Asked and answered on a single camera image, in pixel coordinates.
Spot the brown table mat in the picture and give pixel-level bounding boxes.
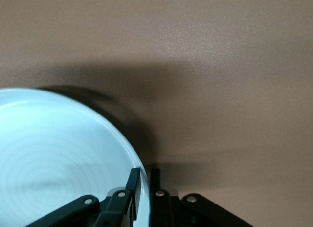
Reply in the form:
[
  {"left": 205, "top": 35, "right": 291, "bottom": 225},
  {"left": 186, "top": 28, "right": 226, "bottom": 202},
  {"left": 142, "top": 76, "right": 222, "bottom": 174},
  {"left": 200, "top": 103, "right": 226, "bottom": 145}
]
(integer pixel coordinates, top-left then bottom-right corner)
[{"left": 0, "top": 0, "right": 313, "bottom": 227}]

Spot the light blue round plate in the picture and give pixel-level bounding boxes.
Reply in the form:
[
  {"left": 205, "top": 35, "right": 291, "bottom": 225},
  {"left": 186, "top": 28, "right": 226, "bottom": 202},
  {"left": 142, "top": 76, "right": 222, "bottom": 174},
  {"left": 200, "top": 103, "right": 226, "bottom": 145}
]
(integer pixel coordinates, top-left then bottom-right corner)
[{"left": 0, "top": 88, "right": 150, "bottom": 227}]

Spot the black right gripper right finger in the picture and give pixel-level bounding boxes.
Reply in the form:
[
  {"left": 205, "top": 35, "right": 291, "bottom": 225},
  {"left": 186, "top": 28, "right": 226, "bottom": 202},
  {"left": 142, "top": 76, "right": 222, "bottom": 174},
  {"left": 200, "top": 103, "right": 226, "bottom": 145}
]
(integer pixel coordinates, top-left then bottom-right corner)
[{"left": 149, "top": 168, "right": 252, "bottom": 227}]

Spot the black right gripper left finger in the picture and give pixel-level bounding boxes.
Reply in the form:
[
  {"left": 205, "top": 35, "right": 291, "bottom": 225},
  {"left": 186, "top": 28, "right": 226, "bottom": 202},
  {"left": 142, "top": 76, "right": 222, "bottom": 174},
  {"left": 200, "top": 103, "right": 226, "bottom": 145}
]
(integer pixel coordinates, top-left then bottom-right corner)
[{"left": 24, "top": 167, "right": 142, "bottom": 227}]

